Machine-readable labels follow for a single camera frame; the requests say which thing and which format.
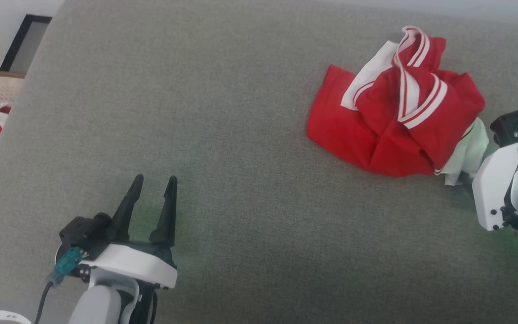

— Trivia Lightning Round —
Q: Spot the grey fabric sofa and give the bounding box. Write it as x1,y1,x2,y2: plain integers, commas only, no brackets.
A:
0,0,518,324

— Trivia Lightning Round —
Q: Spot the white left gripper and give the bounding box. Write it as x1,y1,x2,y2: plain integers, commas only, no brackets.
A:
80,174,179,289

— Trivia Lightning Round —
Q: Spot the small white label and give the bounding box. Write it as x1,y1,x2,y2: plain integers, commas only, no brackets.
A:
0,310,31,324

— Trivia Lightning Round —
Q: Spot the black framed panel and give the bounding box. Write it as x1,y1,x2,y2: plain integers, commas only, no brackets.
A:
0,14,53,75

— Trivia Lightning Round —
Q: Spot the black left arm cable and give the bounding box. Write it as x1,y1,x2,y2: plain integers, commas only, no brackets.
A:
34,281,55,324

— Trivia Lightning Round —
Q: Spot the teal left cable connector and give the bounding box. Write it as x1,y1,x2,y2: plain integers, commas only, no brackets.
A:
53,247,83,285

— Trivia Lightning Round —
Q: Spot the red and white garment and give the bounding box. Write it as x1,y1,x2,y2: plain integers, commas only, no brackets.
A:
306,26,490,186

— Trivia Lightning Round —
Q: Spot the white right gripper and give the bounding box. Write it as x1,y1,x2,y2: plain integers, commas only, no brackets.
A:
472,135,518,232

